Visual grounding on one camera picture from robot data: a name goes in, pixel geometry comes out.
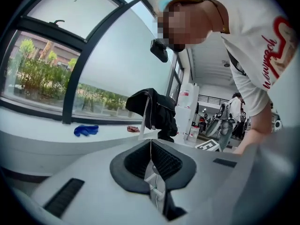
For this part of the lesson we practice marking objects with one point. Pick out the person's head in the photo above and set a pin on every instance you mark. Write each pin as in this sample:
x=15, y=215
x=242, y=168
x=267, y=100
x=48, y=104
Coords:
x=199, y=20

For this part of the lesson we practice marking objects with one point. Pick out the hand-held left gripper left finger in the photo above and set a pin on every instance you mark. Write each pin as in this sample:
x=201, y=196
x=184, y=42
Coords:
x=98, y=191

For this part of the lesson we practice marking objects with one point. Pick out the person's right forearm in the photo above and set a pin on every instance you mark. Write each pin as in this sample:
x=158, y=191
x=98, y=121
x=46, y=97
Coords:
x=257, y=123

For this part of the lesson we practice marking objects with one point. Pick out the blue cloth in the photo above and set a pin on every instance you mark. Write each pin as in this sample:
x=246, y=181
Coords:
x=85, y=130

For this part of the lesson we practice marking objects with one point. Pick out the white window sill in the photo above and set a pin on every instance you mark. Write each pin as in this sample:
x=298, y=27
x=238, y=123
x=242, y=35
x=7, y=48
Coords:
x=47, y=135

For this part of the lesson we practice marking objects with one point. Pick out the black window frame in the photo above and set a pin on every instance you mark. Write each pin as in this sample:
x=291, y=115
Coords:
x=72, y=78

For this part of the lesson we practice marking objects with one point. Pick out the white plastic bottle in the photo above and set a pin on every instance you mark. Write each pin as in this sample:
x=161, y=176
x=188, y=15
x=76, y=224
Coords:
x=194, y=131

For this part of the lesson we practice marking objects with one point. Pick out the black head-worn camera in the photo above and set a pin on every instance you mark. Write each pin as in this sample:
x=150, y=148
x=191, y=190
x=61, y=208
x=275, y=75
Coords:
x=159, y=49

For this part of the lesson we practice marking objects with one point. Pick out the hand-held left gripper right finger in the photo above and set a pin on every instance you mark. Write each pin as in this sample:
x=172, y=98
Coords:
x=206, y=186

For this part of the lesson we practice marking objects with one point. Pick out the black jacket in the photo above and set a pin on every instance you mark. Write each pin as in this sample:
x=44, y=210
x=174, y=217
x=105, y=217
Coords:
x=161, y=111

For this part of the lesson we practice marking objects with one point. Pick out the dark red cloth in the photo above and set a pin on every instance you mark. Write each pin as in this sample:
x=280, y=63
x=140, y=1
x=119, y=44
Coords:
x=133, y=129

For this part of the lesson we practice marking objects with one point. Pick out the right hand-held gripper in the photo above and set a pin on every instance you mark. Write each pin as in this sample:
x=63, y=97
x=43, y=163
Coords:
x=207, y=146

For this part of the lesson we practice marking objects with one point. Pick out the white water dispenser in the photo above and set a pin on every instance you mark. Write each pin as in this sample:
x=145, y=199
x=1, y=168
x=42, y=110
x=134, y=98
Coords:
x=185, y=118

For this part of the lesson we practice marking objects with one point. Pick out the clear water jug red label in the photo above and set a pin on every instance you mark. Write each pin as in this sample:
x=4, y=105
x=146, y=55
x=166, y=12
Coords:
x=188, y=95

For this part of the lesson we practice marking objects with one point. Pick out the black railing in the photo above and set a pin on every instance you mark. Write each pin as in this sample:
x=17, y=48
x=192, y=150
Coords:
x=213, y=99

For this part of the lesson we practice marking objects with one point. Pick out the person's white printed shirt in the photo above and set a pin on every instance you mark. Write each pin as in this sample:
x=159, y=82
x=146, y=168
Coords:
x=253, y=32

